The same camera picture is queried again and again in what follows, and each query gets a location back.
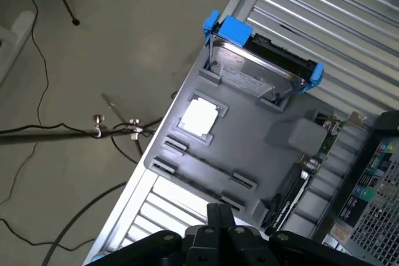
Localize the green graphics card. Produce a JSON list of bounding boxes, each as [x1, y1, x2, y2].
[[264, 110, 368, 232]]

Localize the silver hard disk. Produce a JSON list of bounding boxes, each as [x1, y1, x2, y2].
[[210, 34, 312, 105]]

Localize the grey parts rack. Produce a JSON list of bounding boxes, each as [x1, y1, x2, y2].
[[143, 57, 372, 228]]

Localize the thick dark floor cable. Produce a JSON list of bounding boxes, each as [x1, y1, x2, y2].
[[40, 181, 128, 266]]

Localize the thin black floor cable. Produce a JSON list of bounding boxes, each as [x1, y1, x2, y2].
[[0, 0, 51, 207]]

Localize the silver CPU chip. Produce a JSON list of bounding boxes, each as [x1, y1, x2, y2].
[[182, 99, 219, 138]]

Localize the white furniture piece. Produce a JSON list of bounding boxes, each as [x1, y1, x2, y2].
[[0, 10, 36, 88]]

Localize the open PC case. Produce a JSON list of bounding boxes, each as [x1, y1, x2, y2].
[[311, 108, 399, 266]]

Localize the black tripod with silver knobs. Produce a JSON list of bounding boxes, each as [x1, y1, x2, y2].
[[0, 93, 180, 166]]

